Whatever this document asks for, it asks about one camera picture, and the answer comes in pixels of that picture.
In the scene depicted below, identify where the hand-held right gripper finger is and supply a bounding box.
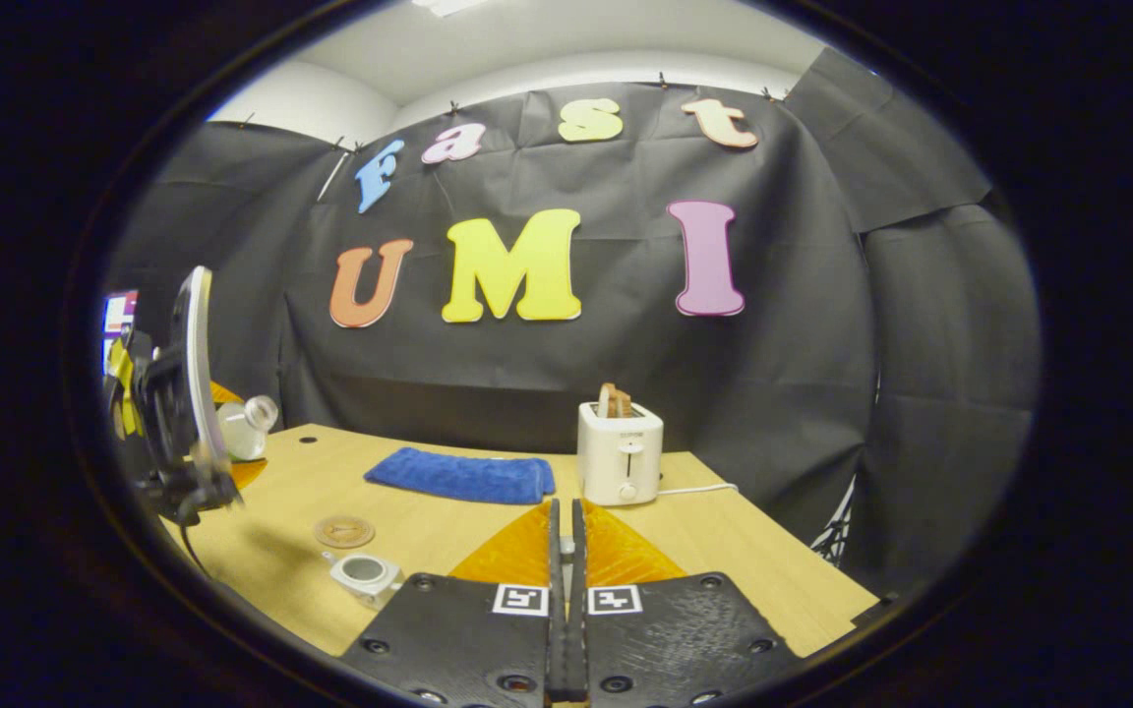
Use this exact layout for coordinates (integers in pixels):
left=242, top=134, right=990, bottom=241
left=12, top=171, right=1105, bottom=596
left=568, top=498, right=805, bottom=708
left=340, top=498, right=569, bottom=708

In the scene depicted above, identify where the green label water bottle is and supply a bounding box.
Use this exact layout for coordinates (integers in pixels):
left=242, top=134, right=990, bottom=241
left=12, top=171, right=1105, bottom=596
left=216, top=394, right=281, bottom=463

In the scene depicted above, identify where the round tan coaster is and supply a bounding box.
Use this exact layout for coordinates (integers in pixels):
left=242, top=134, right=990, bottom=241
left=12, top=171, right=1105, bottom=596
left=313, top=515, right=378, bottom=551

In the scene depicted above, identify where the white floral teacup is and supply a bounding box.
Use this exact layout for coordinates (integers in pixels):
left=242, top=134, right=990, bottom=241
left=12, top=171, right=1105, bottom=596
left=322, top=550, right=407, bottom=613

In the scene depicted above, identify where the computer monitor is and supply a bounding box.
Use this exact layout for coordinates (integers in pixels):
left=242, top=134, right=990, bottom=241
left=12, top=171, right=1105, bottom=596
left=101, top=289, right=141, bottom=337

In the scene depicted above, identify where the white toaster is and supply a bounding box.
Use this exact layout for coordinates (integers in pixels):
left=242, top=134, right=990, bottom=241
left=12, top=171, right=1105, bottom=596
left=576, top=400, right=666, bottom=508

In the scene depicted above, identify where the blue folded towel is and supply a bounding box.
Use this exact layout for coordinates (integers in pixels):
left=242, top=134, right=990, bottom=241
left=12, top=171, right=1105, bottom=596
left=363, top=446, right=558, bottom=507

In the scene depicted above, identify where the black backdrop cloth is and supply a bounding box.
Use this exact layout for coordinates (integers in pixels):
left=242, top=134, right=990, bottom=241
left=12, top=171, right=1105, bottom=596
left=102, top=45, right=1042, bottom=593

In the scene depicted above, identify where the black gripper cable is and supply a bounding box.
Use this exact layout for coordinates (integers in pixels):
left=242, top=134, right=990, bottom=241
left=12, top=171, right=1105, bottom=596
left=176, top=490, right=219, bottom=583

